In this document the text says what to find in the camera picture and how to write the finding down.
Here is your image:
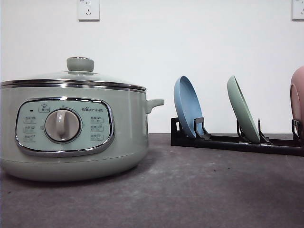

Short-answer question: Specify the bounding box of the white wall socket left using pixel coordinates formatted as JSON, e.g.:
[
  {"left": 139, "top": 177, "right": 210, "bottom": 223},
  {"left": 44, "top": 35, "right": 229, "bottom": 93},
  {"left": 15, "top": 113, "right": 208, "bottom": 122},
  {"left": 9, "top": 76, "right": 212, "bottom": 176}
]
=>
[{"left": 78, "top": 0, "right": 100, "bottom": 22}]

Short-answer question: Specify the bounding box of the pink plate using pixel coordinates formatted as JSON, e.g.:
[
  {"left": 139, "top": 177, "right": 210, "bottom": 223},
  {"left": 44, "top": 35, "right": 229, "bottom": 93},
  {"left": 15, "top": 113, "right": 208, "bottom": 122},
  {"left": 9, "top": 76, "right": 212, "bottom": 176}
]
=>
[{"left": 290, "top": 66, "right": 304, "bottom": 138}]

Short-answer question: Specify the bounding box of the green plate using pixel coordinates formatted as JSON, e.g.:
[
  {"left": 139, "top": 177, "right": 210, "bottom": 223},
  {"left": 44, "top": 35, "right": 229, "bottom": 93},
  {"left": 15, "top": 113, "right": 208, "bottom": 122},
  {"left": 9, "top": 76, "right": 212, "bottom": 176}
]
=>
[{"left": 227, "top": 76, "right": 260, "bottom": 144}]

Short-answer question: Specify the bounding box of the white wall socket right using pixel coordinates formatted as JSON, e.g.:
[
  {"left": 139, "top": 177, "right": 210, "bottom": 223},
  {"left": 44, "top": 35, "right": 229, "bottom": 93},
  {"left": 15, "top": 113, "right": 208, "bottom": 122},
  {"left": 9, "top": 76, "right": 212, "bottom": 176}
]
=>
[{"left": 292, "top": 0, "right": 304, "bottom": 23}]

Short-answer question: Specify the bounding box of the blue plate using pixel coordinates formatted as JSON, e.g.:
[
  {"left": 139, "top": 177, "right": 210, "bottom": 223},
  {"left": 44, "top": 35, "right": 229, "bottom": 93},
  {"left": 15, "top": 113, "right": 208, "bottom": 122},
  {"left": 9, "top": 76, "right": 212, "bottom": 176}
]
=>
[{"left": 174, "top": 76, "right": 204, "bottom": 138}]

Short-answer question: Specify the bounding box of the white wall socket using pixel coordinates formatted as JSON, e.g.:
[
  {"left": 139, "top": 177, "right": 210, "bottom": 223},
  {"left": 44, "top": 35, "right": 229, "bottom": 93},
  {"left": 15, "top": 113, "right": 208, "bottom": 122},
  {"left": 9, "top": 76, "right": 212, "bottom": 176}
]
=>
[
  {"left": 292, "top": 0, "right": 304, "bottom": 23},
  {"left": 78, "top": 0, "right": 100, "bottom": 22}
]

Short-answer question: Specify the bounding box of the black dish rack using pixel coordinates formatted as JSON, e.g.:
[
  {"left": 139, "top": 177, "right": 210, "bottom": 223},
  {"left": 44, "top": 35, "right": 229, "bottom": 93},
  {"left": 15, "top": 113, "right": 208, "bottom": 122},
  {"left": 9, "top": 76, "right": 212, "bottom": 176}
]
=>
[{"left": 171, "top": 117, "right": 304, "bottom": 156}]

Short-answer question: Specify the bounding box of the green electric steamer pot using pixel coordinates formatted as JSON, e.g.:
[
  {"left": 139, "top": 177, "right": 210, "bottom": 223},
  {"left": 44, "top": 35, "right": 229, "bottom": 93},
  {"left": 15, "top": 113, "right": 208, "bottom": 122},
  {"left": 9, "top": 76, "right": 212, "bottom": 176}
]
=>
[{"left": 0, "top": 86, "right": 164, "bottom": 182}]

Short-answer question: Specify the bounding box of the glass lid with green knob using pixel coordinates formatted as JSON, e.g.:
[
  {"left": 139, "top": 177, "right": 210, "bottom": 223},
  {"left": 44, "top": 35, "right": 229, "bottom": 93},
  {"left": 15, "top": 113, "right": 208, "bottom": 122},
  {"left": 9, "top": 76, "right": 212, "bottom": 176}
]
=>
[{"left": 0, "top": 57, "right": 146, "bottom": 91}]

